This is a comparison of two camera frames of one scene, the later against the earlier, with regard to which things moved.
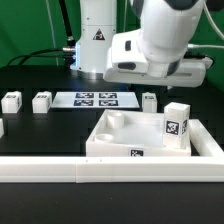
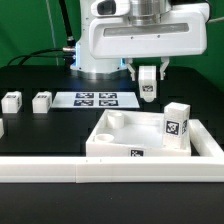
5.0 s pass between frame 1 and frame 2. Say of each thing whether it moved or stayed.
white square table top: stayed
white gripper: moved
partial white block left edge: stayed
